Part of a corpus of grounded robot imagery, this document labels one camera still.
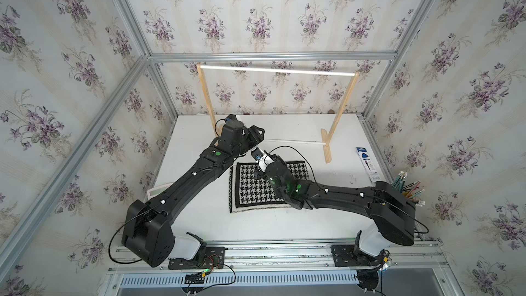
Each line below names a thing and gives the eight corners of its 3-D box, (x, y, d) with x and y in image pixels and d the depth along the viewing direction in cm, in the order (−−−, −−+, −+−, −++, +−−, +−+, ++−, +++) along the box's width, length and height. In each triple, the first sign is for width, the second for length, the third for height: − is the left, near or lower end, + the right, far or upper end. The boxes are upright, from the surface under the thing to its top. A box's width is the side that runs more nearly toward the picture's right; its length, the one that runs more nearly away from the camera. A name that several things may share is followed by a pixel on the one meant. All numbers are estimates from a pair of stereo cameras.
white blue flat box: (370, 182, 95) (372, 180, 93) (355, 149, 108) (357, 147, 106) (379, 182, 95) (382, 179, 94) (363, 148, 108) (365, 146, 106)
